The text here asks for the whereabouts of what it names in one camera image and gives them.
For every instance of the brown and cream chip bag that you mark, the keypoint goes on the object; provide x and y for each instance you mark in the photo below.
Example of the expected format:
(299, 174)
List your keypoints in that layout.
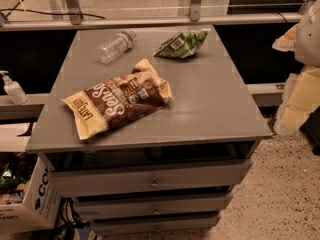
(118, 101)

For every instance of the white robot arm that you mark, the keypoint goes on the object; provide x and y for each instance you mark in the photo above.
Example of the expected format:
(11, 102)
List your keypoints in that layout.
(307, 44)

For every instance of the green chip bag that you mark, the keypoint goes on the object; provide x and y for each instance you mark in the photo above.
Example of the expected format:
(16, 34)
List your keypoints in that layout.
(182, 44)

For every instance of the grey drawer cabinet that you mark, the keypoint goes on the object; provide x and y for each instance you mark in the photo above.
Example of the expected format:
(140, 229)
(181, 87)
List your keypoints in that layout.
(211, 117)

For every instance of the clear plastic water bottle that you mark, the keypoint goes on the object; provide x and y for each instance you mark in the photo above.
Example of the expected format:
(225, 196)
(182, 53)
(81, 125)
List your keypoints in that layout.
(113, 48)

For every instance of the middle grey drawer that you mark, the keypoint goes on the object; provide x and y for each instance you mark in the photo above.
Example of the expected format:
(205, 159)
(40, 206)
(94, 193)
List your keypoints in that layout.
(154, 206)

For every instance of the grey drawer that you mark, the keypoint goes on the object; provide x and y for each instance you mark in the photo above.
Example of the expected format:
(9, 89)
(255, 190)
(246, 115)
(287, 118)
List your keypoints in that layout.
(154, 206)
(156, 224)
(150, 178)

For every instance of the top grey drawer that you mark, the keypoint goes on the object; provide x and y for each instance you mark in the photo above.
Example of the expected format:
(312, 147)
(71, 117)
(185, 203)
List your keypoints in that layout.
(150, 178)

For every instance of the bottom grey drawer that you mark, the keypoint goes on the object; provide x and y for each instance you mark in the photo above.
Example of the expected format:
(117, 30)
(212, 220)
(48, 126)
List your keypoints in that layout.
(156, 224)

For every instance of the white pump dispenser bottle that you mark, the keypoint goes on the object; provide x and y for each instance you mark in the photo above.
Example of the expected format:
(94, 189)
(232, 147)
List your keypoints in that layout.
(13, 89)

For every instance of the white cardboard box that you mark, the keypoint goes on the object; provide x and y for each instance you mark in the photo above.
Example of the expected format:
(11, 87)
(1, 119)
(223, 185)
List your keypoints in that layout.
(38, 209)

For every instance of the metal railing frame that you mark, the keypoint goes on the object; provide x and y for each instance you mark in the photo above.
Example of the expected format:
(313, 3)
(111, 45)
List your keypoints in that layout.
(110, 14)

